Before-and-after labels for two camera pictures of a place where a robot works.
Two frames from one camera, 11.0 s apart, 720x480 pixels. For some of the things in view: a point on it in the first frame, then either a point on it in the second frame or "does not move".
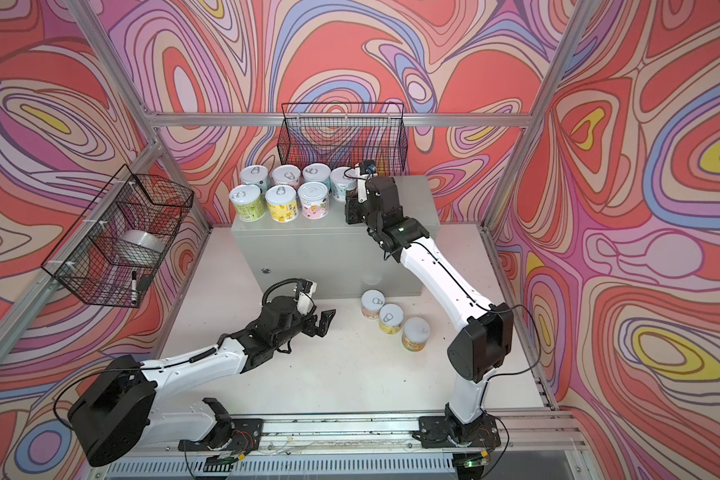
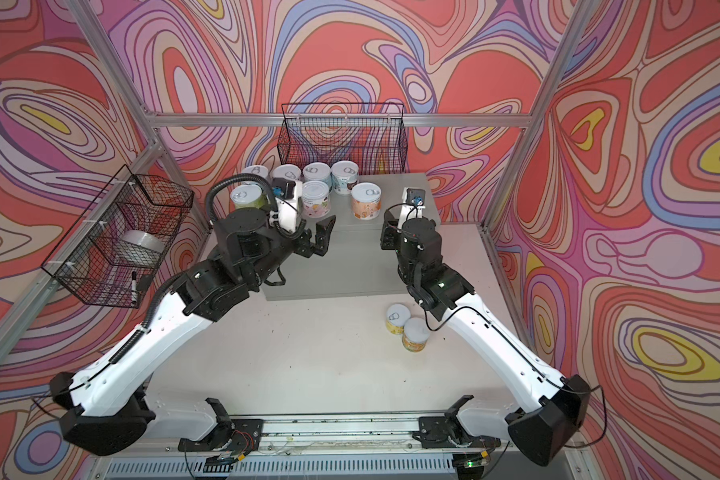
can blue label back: (317, 172) does not move
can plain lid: (314, 200) does not move
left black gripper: (322, 324) -> (320, 239)
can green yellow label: (249, 202) does not move
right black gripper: (353, 205) -> (389, 230)
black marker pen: (134, 298) does not move
